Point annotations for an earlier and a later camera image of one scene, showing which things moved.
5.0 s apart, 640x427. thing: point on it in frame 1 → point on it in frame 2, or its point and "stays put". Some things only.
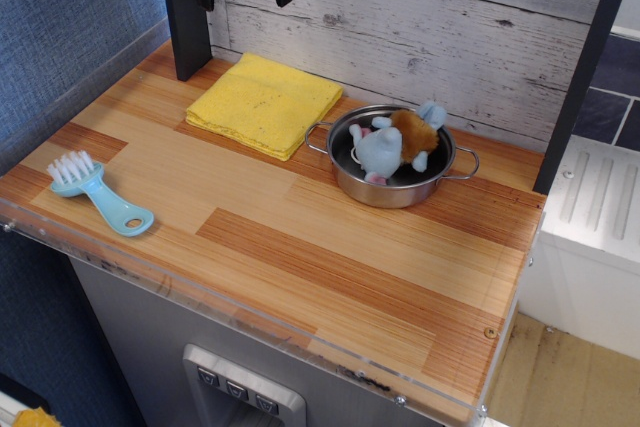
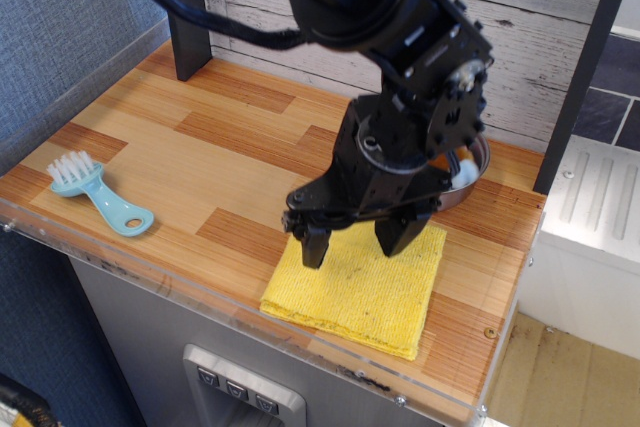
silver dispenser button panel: [225, 392] stays put
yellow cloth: [263, 107] → [381, 302]
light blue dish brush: [76, 172] stays put
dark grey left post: [188, 21] stays put
